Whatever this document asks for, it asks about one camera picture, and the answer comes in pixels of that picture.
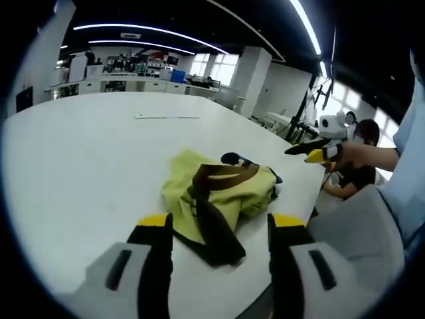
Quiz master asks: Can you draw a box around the white cabinet row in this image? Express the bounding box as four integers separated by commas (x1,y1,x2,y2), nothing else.
44,72,220,100

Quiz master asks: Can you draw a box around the white board panel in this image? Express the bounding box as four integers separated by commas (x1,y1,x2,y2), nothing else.
68,54,88,83

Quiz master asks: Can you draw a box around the long ceiling light strip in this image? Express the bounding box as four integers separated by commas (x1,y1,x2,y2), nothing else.
72,23,230,56
88,39,197,54
288,0,330,78

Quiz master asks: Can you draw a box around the yellow-green garment with brown trim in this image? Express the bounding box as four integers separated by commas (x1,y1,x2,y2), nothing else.
161,149,284,268

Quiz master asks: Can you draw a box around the white office chair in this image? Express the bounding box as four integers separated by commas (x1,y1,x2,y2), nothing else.
214,86,247,112

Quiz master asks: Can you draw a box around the white flat strip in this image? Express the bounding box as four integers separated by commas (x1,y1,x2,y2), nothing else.
134,112,201,120

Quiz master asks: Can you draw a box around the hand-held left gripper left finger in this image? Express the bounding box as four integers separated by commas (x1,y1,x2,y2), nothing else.
61,212,174,319

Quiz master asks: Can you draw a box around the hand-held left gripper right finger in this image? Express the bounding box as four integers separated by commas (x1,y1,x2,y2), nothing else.
267,213,370,319

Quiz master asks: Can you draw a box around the grey chair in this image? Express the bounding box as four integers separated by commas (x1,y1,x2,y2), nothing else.
307,184,410,302

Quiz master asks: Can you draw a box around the black tripod stand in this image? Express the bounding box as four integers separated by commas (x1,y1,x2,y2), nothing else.
285,74,325,144

